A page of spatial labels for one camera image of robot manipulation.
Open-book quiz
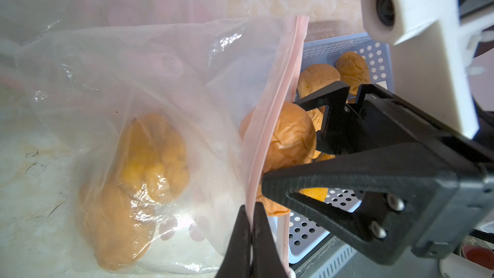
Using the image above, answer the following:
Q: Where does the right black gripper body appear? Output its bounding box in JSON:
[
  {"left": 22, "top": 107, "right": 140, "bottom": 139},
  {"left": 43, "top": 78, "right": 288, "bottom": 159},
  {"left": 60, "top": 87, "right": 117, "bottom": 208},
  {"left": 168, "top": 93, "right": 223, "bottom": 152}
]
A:
[{"left": 336, "top": 85, "right": 493, "bottom": 248}]

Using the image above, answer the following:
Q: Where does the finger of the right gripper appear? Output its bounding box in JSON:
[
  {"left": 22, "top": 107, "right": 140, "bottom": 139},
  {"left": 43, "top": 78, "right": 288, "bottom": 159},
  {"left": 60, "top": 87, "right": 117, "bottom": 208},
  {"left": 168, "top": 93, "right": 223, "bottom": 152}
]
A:
[
  {"left": 262, "top": 153, "right": 479, "bottom": 265},
  {"left": 295, "top": 81, "right": 349, "bottom": 154}
]

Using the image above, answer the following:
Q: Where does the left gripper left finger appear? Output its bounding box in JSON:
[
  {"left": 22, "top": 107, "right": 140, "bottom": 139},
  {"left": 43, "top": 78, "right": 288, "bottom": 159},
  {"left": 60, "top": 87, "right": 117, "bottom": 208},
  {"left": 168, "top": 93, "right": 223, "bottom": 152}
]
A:
[{"left": 216, "top": 205, "right": 252, "bottom": 278}]

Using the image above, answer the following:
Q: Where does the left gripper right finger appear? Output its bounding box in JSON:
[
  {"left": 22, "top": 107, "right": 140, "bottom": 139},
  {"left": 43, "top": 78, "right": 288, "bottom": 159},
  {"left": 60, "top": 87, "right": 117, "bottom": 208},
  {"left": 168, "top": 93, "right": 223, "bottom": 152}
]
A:
[{"left": 252, "top": 202, "right": 288, "bottom": 278}]

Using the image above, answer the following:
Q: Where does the orange potato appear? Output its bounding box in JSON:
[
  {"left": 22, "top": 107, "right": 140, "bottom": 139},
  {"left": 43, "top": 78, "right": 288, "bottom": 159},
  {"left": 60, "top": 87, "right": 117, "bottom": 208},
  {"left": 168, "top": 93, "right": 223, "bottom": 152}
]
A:
[
  {"left": 76, "top": 113, "right": 190, "bottom": 271},
  {"left": 239, "top": 102, "right": 316, "bottom": 217},
  {"left": 297, "top": 64, "right": 341, "bottom": 99},
  {"left": 307, "top": 108, "right": 324, "bottom": 131},
  {"left": 299, "top": 153, "right": 336, "bottom": 202},
  {"left": 335, "top": 51, "right": 371, "bottom": 96}
]

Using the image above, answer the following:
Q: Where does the clear zipper bag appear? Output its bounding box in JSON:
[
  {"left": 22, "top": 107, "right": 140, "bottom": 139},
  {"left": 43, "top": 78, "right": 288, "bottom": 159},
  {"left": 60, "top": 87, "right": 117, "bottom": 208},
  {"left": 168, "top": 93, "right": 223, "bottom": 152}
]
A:
[{"left": 1, "top": 0, "right": 309, "bottom": 275}]

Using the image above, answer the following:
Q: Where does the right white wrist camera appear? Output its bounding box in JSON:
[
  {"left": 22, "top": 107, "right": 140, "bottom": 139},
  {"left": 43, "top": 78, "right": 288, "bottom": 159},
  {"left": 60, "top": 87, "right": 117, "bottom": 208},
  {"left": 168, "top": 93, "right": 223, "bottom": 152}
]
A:
[{"left": 361, "top": 0, "right": 493, "bottom": 138}]

